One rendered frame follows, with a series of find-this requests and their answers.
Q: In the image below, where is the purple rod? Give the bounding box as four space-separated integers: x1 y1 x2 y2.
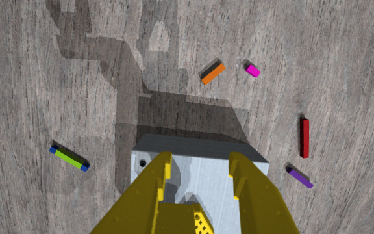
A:
286 167 314 189

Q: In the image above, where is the red rod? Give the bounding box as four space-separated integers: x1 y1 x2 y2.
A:
300 118 309 158

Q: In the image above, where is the lime green rod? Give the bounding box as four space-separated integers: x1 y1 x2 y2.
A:
55 148 85 169

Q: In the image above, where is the magenta cube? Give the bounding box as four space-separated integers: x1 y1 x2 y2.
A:
245 64 260 77

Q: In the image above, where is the blue cube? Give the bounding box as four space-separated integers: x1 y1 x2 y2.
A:
81 162 90 172
49 145 60 154

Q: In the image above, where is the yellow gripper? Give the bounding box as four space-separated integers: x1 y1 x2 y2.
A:
90 151 300 234

